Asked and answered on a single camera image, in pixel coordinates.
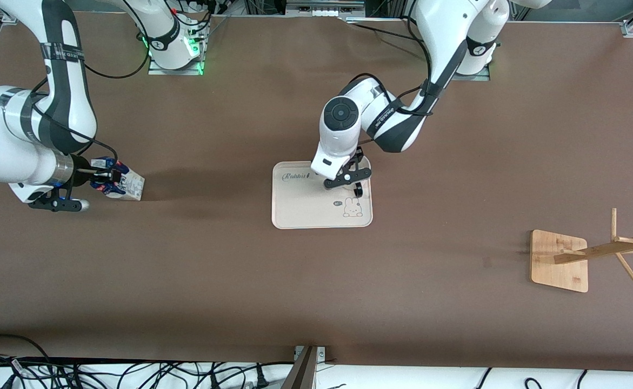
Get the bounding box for blue milk carton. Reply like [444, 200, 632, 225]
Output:
[90, 157, 146, 202]

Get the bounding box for cream tray with rabbit print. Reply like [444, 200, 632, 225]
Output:
[271, 160, 374, 230]

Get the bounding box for white power strip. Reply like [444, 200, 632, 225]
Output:
[285, 0, 365, 17]

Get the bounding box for wooden mug rack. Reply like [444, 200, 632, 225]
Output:
[530, 208, 633, 293]

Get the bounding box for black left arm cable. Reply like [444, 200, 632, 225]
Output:
[338, 14, 437, 146]

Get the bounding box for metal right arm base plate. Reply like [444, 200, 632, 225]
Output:
[148, 22, 204, 76]

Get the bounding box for black cable behind left base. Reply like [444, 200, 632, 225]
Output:
[349, 15, 430, 48]

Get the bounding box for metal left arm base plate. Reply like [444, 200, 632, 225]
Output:
[451, 64, 491, 82]

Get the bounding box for metal table support bracket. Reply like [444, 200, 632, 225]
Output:
[281, 346, 326, 389]

